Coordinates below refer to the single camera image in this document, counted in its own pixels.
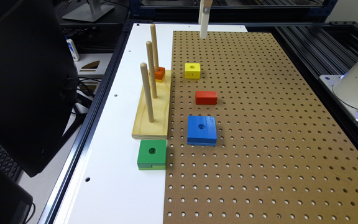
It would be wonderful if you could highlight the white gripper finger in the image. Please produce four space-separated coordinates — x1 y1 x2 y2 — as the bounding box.
198 0 212 39

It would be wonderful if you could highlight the yellow block with hole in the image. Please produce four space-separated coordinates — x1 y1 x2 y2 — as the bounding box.
185 63 201 79

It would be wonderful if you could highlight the orange small block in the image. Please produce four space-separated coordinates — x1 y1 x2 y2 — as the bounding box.
155 67 165 83

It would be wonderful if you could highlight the red rectangular block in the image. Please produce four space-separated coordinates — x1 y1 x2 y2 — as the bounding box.
196 91 218 105

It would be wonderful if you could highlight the blue square block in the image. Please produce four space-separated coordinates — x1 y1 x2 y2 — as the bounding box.
186 116 217 146

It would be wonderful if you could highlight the green square block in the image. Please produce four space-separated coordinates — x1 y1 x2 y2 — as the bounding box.
137 140 167 170

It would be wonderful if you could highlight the rear wooden peg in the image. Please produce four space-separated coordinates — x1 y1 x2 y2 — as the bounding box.
150 24 159 72

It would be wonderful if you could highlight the wooden peg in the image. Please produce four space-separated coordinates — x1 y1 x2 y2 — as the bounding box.
146 41 157 98
140 62 154 123
150 24 159 72

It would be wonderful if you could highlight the middle wooden peg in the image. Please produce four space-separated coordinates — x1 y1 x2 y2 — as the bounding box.
146 41 157 98

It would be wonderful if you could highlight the front wooden peg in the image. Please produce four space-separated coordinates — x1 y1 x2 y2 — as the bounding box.
140 62 154 123

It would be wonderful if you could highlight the silver monitor stand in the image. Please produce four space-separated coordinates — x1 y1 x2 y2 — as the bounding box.
62 0 115 22

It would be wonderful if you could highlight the wooden peg base board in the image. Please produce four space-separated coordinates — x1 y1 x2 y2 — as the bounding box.
132 70 172 140

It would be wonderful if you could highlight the white blue small device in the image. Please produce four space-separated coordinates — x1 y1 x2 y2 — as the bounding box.
66 39 80 62

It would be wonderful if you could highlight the brown perforated pegboard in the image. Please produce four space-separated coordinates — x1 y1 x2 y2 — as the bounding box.
163 31 358 223

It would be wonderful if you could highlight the black computer monitor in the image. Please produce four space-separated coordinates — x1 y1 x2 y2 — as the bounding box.
0 0 78 176

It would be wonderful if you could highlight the black keyboard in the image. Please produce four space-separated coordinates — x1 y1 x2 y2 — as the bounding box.
0 146 22 182

